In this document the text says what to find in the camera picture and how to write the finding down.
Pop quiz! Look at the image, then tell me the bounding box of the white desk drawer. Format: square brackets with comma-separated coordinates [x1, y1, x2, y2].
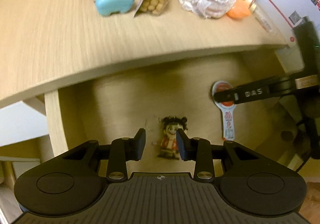
[44, 51, 284, 173]

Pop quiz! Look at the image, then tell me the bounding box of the white left drawer front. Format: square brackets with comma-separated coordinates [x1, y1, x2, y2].
[0, 98, 49, 146]

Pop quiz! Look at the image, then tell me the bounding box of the clear plastic packet with barcode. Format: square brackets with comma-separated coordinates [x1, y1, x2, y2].
[254, 8, 277, 35]

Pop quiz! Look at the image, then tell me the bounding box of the dark-haired doll figurine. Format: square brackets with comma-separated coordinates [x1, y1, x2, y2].
[153, 116, 188, 160]

